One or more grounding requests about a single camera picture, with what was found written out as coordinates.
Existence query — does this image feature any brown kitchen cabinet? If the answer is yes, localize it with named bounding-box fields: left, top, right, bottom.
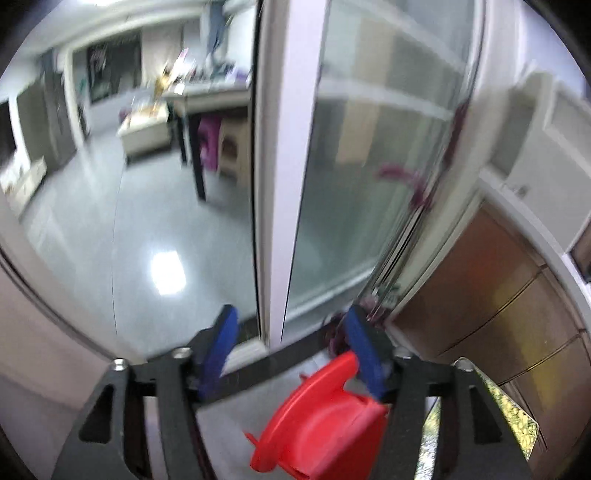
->
left=388, top=185, right=590, bottom=479

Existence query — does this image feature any floral landscape floor mat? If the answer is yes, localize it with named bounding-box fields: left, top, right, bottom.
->
left=415, top=357, right=539, bottom=479

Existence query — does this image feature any white coffee table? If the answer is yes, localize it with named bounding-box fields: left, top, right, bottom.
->
left=117, top=103, right=171, bottom=158

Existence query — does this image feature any purple plastic stool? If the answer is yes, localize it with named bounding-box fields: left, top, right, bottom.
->
left=198, top=115, right=221, bottom=172

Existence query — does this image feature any white dining table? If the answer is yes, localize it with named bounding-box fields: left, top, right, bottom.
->
left=162, top=80, right=252, bottom=202

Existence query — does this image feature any glass sliding door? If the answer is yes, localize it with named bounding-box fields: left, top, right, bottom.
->
left=253, top=0, right=528, bottom=347

